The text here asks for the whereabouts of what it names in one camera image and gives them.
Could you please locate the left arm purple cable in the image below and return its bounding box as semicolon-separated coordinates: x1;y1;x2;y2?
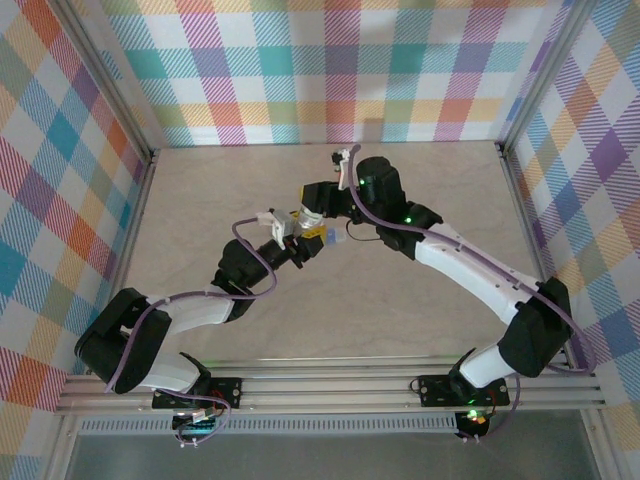
104;217;280;449

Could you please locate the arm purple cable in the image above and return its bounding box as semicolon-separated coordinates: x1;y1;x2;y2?
347;144;596;444
104;217;280;449

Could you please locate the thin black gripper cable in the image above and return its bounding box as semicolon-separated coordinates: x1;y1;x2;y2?
346;224;382;242

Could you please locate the aluminium side rail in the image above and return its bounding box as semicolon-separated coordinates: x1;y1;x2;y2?
88;149;160;375
496;142;576;371

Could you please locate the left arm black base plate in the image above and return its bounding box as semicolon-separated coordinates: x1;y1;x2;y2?
151;375;245;412

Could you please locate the aluminium mounting rail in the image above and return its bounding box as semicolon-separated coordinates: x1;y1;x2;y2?
53;352;607;415

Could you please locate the slotted grey cable duct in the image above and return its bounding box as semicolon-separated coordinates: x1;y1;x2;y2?
78;417;460;437

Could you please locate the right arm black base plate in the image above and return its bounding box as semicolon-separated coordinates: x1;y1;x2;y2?
416;372;511;409

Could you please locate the aluminium frame post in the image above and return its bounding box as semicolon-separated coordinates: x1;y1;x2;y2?
58;0;162;162
496;0;599;151

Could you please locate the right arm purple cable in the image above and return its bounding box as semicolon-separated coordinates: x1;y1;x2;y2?
347;144;596;444

